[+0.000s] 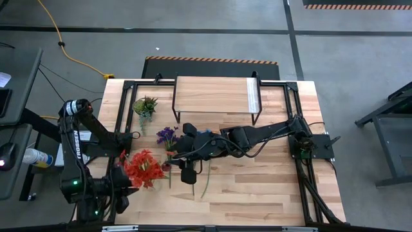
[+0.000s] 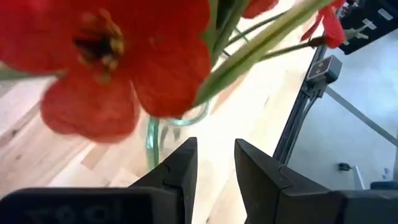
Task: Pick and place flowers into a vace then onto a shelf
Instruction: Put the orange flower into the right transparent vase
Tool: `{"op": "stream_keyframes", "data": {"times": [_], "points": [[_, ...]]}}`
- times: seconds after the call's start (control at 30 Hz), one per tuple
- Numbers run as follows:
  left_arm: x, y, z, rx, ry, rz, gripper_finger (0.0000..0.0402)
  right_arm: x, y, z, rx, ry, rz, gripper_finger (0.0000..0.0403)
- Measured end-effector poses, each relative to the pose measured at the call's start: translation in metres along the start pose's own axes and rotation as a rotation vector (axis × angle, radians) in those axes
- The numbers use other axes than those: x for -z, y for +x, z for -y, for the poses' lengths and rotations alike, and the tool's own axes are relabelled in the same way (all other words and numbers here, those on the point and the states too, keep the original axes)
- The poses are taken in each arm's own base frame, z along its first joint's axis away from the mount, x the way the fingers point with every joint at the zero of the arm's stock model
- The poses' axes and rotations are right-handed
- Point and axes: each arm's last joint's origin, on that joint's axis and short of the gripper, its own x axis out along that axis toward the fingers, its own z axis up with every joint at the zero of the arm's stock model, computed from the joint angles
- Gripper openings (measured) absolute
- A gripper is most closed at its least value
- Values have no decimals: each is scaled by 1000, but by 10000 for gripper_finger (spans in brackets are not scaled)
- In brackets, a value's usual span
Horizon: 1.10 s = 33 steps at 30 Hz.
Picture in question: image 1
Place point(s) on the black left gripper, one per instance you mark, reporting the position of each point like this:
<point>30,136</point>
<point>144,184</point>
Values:
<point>104,187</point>

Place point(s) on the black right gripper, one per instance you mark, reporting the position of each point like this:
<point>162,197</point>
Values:
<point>202,146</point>

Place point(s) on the purple artificial flower bunch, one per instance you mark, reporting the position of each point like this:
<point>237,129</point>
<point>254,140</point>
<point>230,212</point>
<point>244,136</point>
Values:
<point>167,135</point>

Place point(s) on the green flower stem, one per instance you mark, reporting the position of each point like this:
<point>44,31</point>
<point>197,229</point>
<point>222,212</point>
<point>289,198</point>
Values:
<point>207,177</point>

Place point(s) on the red artificial flower bunch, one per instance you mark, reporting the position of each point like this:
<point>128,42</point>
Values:
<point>143,167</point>

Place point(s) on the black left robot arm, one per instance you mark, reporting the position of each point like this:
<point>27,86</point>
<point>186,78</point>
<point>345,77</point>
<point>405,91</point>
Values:
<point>77,145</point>

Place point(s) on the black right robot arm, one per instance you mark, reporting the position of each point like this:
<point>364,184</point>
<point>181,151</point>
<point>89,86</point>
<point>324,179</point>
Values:
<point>257,135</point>

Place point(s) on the succulent plant in black pot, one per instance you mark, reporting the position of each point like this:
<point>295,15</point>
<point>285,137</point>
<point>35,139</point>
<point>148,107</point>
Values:
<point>145,108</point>

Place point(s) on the black floor mat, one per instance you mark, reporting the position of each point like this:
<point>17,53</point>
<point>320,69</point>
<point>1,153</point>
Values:
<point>209,69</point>

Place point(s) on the white spray bottle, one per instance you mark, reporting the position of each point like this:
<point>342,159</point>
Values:
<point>37,157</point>

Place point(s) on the black computer mouse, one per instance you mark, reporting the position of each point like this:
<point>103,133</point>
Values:
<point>7,154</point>

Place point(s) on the grey desk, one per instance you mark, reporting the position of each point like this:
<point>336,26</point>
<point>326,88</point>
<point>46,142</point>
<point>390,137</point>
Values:
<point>19,96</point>

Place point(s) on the white paper sheet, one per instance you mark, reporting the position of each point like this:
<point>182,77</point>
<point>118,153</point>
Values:
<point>4,79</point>

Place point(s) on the black metal table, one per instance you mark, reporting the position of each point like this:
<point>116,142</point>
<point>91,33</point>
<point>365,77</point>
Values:
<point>384,145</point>

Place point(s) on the wooden shelf with black frame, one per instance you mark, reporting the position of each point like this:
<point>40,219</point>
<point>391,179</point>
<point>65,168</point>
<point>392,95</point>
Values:
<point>212,93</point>

